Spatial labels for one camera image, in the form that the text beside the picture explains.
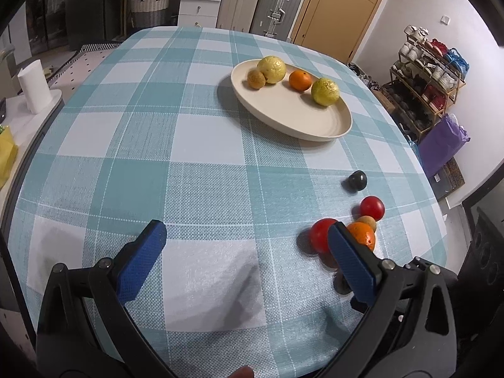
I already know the orange tangerine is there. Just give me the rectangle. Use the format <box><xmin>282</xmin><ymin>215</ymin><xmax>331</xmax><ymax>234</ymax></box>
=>
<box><xmin>347</xmin><ymin>222</ymin><xmax>376</xmax><ymax>252</ymax></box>
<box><xmin>289</xmin><ymin>69</ymin><xmax>313</xmax><ymax>93</ymax></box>

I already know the small brown kiwi fruit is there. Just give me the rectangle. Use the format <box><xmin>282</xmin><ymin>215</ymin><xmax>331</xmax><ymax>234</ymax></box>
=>
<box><xmin>357</xmin><ymin>216</ymin><xmax>377</xmax><ymax>231</ymax></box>

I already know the red tomato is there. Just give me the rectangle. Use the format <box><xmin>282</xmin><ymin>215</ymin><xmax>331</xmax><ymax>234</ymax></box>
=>
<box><xmin>360</xmin><ymin>195</ymin><xmax>385</xmax><ymax>221</ymax></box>
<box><xmin>309</xmin><ymin>218</ymin><xmax>336</xmax><ymax>254</ymax></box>

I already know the dark plum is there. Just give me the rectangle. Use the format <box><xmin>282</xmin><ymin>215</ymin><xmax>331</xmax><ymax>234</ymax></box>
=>
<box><xmin>347</xmin><ymin>170</ymin><xmax>368</xmax><ymax>193</ymax></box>
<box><xmin>333</xmin><ymin>271</ymin><xmax>352</xmax><ymax>295</ymax></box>

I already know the teal checked tablecloth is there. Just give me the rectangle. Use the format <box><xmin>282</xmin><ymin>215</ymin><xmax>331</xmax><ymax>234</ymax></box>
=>
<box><xmin>8</xmin><ymin>27</ymin><xmax>447</xmax><ymax>377</ymax></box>

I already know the purple bag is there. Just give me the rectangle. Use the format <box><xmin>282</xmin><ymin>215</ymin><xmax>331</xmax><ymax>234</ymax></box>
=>
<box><xmin>418</xmin><ymin>113</ymin><xmax>471</xmax><ymax>178</ymax></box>

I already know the yellow plastic bag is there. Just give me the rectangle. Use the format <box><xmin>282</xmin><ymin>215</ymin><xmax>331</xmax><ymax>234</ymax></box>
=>
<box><xmin>0</xmin><ymin>125</ymin><xmax>18</xmax><ymax>188</ymax></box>

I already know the white side table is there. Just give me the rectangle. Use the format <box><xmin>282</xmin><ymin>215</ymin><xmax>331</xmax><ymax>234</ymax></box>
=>
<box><xmin>1</xmin><ymin>89</ymin><xmax>64</xmax><ymax>219</ymax></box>

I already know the yellow-green citrus fruit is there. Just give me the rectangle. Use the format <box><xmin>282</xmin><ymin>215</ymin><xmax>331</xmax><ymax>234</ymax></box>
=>
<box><xmin>311</xmin><ymin>78</ymin><xmax>340</xmax><ymax>107</ymax></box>

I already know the dotted floor rug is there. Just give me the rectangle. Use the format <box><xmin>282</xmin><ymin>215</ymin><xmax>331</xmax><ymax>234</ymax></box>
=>
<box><xmin>48</xmin><ymin>42</ymin><xmax>120</xmax><ymax>103</ymax></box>

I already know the small brown round fruit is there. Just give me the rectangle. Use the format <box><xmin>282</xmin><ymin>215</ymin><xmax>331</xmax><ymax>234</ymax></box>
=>
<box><xmin>247</xmin><ymin>69</ymin><xmax>266</xmax><ymax>90</ymax></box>

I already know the shoe rack with shoes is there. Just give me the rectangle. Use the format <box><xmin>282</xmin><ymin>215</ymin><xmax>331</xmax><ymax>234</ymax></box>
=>
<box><xmin>382</xmin><ymin>25</ymin><xmax>470</xmax><ymax>143</ymax></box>

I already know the orange tangerine on plate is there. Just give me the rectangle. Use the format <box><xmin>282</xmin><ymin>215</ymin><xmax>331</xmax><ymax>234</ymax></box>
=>
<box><xmin>289</xmin><ymin>69</ymin><xmax>313</xmax><ymax>93</ymax></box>

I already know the white paper towel roll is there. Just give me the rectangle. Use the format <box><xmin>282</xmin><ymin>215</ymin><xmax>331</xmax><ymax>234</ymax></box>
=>
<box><xmin>18</xmin><ymin>60</ymin><xmax>52</xmax><ymax>114</ymax></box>

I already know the large yellow citrus fruit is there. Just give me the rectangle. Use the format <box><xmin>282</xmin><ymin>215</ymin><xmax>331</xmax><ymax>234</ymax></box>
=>
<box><xmin>256</xmin><ymin>55</ymin><xmax>286</xmax><ymax>84</ymax></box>

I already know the woven laundry basket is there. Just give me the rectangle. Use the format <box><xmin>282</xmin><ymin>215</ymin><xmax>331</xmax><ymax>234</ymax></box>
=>
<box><xmin>130</xmin><ymin>0</ymin><xmax>170</xmax><ymax>29</ymax></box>

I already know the wooden door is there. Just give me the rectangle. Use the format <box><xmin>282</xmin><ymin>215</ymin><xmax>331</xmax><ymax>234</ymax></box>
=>
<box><xmin>291</xmin><ymin>0</ymin><xmax>382</xmax><ymax>63</ymax></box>

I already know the silver suitcase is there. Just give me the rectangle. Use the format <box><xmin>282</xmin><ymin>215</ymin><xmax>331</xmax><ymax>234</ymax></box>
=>
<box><xmin>249</xmin><ymin>0</ymin><xmax>301</xmax><ymax>41</ymax></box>

